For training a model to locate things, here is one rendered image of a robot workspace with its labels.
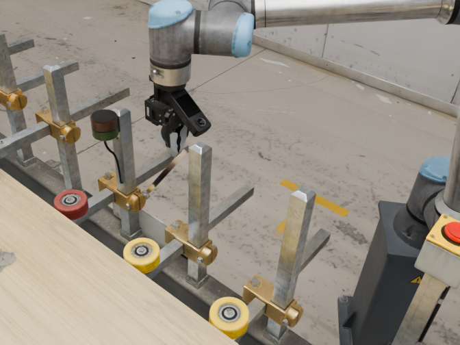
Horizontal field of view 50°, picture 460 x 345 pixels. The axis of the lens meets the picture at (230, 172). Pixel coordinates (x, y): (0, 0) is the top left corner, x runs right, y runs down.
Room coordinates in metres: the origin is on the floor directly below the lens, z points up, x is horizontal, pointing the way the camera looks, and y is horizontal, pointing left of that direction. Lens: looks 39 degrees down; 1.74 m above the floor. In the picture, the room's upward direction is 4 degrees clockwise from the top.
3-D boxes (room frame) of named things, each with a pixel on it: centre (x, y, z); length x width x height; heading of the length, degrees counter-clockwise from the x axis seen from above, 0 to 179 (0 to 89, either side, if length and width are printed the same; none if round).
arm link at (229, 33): (1.01, 0.03, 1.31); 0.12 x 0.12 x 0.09; 2
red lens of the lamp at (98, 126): (0.95, 0.30, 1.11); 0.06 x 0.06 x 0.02
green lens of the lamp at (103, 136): (0.95, 0.30, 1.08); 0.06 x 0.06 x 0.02
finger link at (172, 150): (0.99, 0.16, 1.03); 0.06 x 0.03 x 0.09; 54
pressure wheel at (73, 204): (0.89, 0.39, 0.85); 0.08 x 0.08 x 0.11
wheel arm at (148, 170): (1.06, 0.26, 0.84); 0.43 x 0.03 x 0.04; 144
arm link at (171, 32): (1.00, 0.14, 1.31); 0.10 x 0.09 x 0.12; 92
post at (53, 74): (1.13, 0.47, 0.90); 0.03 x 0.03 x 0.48; 54
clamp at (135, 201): (1.00, 0.29, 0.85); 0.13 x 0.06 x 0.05; 54
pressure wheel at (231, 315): (0.60, -0.02, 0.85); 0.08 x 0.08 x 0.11
